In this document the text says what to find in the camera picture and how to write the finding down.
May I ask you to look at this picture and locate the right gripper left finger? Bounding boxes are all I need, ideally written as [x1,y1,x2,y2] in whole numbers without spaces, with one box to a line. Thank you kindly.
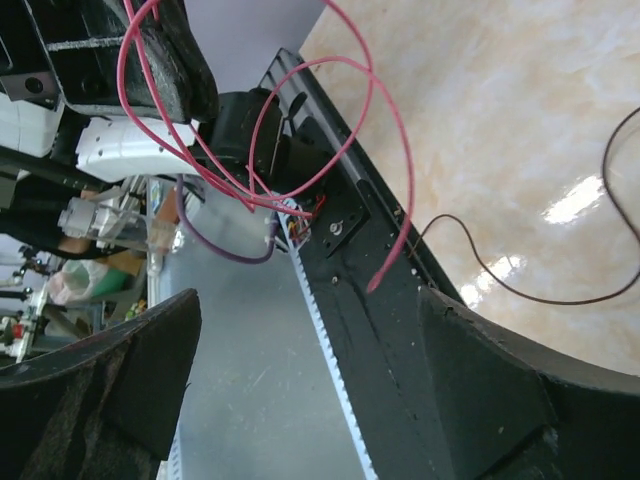
[1,289,201,479]

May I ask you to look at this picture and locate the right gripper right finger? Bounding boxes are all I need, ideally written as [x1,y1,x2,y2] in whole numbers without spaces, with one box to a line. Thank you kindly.
[418,288,639,479]

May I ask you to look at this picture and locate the pink wire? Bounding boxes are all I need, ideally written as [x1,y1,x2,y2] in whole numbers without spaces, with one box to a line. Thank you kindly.
[117,0,416,295]

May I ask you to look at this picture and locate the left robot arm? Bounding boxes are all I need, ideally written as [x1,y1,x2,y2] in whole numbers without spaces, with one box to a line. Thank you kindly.
[1,1,330,191]

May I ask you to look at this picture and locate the background clutter items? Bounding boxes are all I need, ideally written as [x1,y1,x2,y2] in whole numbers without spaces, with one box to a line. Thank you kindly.
[0,169,201,361]

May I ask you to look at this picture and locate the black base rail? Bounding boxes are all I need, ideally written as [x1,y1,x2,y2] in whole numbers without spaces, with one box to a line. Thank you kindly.
[262,50,454,479]

